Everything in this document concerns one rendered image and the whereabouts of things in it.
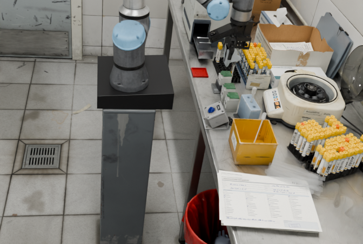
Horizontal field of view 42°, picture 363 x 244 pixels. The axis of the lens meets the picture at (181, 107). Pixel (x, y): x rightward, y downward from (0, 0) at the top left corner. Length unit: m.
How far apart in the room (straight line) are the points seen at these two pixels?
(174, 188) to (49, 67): 1.47
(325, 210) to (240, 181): 0.28
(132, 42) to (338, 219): 0.90
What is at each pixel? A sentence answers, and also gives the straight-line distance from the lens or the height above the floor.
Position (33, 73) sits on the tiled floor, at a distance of 3.64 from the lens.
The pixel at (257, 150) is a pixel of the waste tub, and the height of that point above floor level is 0.94.
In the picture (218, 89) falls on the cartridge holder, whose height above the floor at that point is 0.89.
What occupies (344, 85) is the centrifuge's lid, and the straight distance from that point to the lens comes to 2.01.
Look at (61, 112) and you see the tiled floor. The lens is 3.23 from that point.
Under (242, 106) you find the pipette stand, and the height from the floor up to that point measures 0.94.
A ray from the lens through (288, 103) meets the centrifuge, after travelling 1.83.
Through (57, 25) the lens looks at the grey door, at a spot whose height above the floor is 0.29.
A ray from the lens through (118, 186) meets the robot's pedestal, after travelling 2.08.
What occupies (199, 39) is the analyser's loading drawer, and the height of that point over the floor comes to 0.94.
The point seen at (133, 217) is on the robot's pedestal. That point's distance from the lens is 2.24.
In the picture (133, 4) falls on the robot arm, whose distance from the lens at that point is 1.80.
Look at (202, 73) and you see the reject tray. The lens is 2.07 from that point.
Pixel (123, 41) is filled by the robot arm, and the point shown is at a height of 1.15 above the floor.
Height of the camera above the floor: 1.97
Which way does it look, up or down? 36 degrees down
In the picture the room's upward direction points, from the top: 8 degrees clockwise
